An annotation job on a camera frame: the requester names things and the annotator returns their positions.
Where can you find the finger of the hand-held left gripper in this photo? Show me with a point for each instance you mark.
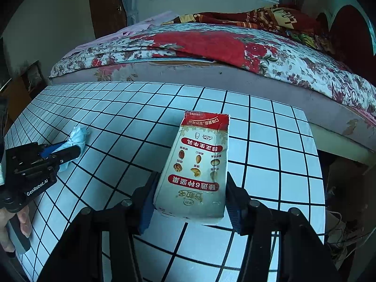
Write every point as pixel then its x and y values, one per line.
pixel 51 149
pixel 67 154

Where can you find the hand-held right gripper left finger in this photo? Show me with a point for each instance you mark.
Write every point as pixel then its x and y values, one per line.
pixel 147 208

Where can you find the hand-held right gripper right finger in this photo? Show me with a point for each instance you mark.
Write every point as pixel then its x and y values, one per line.
pixel 236 211

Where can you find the blue face mask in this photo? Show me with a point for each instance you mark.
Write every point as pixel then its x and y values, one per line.
pixel 77 136

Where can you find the red and white milk carton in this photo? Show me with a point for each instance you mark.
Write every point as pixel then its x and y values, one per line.
pixel 194 167

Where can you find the person's left hand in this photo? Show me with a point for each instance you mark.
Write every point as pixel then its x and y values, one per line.
pixel 8 229

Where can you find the white checked tablecloth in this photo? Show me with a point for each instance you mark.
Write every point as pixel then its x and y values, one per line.
pixel 264 158

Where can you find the wooden furniture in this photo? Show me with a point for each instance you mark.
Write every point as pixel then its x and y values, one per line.
pixel 14 100

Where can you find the brown wooden door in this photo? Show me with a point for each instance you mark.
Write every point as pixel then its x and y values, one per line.
pixel 105 8

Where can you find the pink cloth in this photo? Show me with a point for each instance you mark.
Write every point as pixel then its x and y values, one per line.
pixel 147 23

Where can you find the grey curtain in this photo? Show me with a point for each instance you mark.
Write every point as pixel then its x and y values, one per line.
pixel 129 0

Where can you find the floral bed sheet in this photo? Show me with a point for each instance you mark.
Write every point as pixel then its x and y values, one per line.
pixel 205 44

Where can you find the red patterned blanket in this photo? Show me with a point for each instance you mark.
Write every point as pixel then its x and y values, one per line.
pixel 264 17

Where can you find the red heart-shaped headboard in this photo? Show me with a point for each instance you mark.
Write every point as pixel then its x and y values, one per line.
pixel 349 32

